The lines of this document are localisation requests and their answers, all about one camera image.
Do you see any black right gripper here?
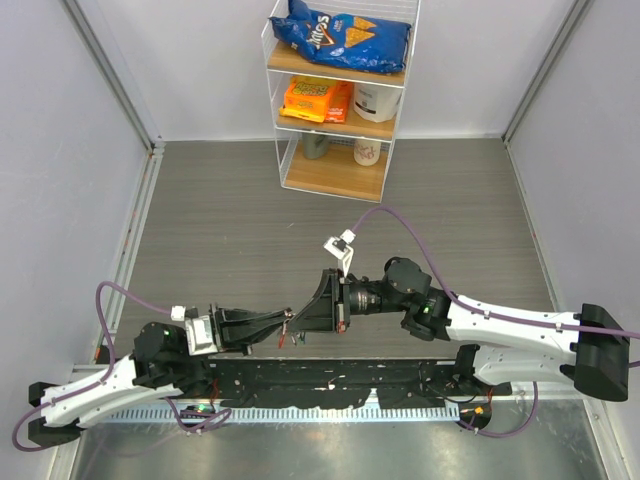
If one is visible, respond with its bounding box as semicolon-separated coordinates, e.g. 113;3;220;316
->
288;266;409;331

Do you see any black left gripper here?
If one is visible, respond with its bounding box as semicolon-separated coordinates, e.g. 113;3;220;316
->
179;301;293;363

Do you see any large metal keyring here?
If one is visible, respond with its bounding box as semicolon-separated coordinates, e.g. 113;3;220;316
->
278;311;306;349

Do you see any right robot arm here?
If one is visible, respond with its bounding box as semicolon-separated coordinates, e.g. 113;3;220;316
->
287;257;630;402

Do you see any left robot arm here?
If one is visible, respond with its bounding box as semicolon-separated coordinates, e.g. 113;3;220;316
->
27;305;293;449

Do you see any white paper cup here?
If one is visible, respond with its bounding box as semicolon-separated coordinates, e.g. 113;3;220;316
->
353;139;382;167

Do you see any orange snack box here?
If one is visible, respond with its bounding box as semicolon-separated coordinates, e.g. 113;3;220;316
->
279;75;353;124

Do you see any white pouch bag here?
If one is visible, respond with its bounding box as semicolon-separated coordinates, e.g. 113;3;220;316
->
353;83;402;123

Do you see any blue Doritos chip bag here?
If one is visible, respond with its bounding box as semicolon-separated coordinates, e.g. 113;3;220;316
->
270;1;411;74

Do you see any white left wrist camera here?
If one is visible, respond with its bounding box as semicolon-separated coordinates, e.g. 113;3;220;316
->
170;305;219;356

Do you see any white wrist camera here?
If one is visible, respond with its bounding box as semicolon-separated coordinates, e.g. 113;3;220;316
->
170;305;219;356
323;229;356;276

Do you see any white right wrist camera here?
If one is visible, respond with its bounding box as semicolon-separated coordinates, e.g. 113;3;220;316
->
323;229;356;276

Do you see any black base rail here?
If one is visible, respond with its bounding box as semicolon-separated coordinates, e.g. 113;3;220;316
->
209;359;512;410

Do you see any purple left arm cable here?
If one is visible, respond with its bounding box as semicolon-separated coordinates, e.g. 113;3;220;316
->
10;281;234;452

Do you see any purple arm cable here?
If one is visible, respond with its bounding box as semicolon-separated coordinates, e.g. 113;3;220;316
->
10;281;234;452
349;206;640;439

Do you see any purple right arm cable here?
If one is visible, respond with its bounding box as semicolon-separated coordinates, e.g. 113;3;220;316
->
349;206;640;439

